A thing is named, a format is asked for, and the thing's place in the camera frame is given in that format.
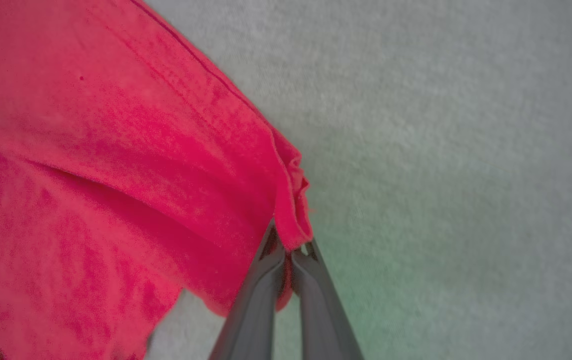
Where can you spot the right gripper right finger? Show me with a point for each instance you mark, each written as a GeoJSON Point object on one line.
{"type": "Point", "coordinates": [323, 320]}

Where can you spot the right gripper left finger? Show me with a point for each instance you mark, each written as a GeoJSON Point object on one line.
{"type": "Point", "coordinates": [256, 310]}

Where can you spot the red and white garment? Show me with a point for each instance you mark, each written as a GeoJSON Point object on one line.
{"type": "Point", "coordinates": [91, 175]}

